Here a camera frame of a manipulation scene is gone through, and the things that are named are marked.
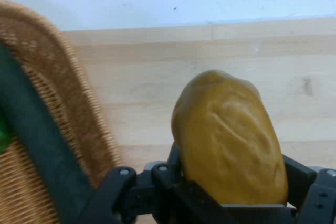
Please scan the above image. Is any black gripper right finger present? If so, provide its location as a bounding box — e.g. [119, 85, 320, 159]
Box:
[281, 154, 336, 224]

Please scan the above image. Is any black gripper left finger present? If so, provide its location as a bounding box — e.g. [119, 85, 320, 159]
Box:
[89, 142, 227, 224]

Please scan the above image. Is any brown-yellow potato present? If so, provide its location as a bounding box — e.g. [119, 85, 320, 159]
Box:
[171, 69, 289, 206]

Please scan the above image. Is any wooden cutting board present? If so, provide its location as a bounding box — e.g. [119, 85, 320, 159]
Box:
[61, 17, 336, 224]

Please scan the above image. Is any green bell pepper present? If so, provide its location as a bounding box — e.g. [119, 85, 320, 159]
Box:
[0, 115, 12, 154]

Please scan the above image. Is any woven wicker basket with handles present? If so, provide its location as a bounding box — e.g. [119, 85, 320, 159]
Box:
[0, 0, 124, 224]

